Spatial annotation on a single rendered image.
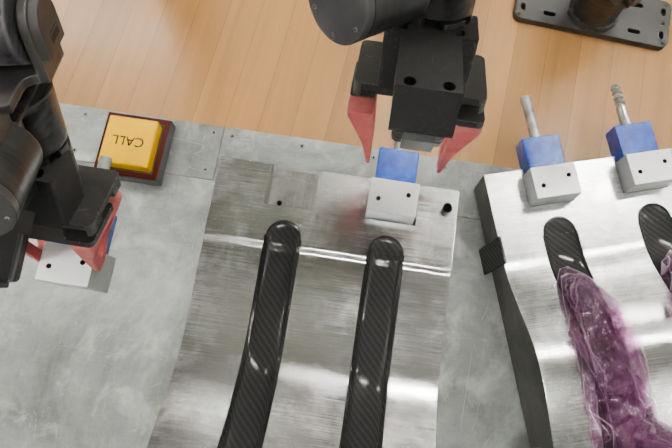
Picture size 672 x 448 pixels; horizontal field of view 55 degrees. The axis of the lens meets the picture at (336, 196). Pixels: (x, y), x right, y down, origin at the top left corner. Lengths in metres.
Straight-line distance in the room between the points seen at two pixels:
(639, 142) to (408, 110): 0.43
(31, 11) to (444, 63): 0.26
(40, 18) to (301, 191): 0.36
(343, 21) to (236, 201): 0.32
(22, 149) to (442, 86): 0.28
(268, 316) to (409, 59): 0.34
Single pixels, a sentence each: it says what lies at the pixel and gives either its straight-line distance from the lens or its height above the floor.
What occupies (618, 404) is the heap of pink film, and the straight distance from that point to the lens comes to 0.68.
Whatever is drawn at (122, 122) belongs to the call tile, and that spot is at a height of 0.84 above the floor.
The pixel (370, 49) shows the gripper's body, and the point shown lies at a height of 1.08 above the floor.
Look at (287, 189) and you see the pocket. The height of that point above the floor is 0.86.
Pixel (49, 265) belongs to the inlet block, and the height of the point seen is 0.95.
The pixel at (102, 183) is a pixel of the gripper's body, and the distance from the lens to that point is 0.58.
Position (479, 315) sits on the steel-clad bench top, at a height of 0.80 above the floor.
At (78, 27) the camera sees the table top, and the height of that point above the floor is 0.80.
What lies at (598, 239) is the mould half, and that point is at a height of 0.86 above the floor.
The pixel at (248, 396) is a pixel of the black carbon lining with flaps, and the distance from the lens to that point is 0.66.
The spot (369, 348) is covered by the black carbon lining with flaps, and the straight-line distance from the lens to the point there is 0.67.
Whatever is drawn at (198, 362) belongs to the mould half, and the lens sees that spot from 0.67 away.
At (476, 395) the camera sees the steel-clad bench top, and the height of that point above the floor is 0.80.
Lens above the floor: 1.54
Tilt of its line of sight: 73 degrees down
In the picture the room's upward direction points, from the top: straight up
